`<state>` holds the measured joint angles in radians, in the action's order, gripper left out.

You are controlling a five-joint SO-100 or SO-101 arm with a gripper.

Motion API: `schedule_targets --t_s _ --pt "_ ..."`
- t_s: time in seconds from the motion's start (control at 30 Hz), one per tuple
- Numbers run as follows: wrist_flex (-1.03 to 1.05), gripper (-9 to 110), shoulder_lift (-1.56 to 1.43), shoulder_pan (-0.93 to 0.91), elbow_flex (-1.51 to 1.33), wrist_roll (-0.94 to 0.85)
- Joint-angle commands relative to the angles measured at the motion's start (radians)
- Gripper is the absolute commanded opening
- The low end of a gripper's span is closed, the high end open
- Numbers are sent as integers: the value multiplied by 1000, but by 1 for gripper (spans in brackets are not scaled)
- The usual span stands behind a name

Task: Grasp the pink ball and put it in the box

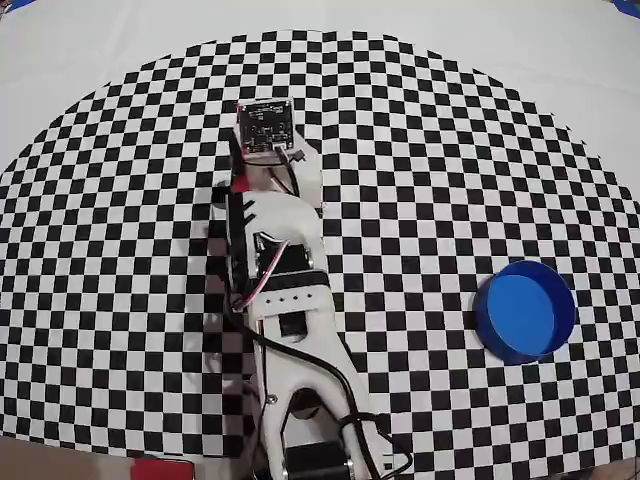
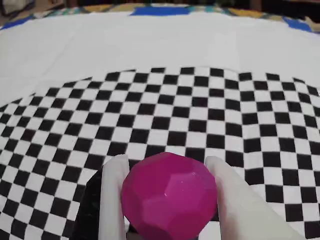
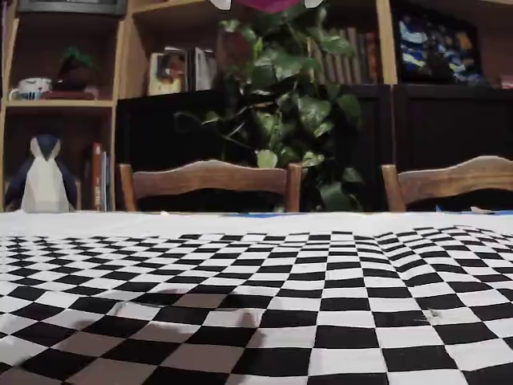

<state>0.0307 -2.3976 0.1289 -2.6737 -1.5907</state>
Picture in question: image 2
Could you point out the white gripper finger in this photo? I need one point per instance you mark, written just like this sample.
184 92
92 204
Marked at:
245 215

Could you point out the pink faceted ball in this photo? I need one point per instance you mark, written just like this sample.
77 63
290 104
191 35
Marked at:
170 197

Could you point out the white checkerboard print mat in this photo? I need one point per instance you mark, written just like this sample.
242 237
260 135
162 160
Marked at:
75 50

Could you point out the black-white gripper finger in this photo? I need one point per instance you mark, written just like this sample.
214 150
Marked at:
111 200

